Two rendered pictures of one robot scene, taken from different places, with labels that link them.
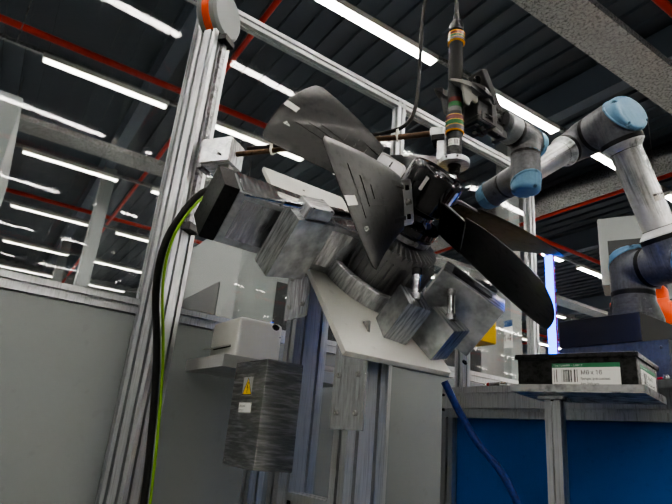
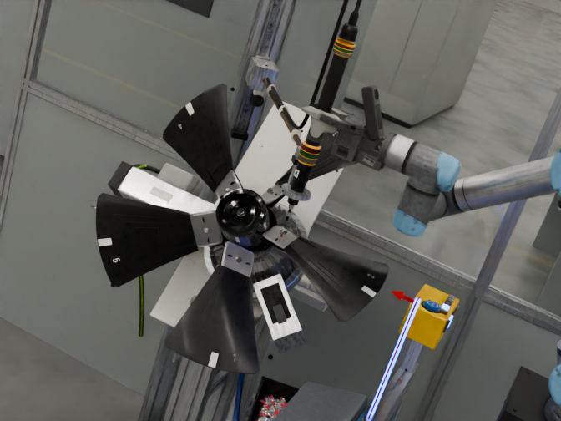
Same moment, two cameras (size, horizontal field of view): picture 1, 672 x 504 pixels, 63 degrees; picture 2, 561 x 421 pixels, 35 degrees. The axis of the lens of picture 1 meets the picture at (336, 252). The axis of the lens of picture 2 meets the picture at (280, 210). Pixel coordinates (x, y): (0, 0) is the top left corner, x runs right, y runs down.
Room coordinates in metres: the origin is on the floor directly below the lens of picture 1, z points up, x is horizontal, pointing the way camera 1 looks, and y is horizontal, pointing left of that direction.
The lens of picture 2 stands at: (-0.14, -1.72, 2.02)
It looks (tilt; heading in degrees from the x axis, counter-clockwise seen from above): 22 degrees down; 51
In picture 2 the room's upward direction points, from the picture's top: 18 degrees clockwise
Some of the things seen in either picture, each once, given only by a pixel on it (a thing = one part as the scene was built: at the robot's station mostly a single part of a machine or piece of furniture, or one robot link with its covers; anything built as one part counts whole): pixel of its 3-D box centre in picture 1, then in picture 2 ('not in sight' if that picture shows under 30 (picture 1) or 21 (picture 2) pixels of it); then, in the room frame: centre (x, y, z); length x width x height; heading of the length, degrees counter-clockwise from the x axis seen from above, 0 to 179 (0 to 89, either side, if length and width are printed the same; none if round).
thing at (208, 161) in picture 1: (220, 156); (261, 74); (1.31, 0.34, 1.39); 0.10 x 0.07 x 0.08; 69
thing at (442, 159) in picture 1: (450, 147); (300, 173); (1.09, -0.24, 1.35); 0.09 x 0.07 x 0.10; 69
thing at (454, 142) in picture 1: (455, 89); (322, 112); (1.09, -0.25, 1.50); 0.04 x 0.04 x 0.46
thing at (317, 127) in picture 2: (465, 93); (317, 124); (1.07, -0.27, 1.48); 0.09 x 0.03 x 0.06; 134
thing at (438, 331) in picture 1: (439, 333); not in sight; (1.07, -0.22, 0.91); 0.12 x 0.08 x 0.12; 34
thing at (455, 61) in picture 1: (455, 80); (326, 100); (1.09, -0.25, 1.53); 0.03 x 0.03 x 0.21
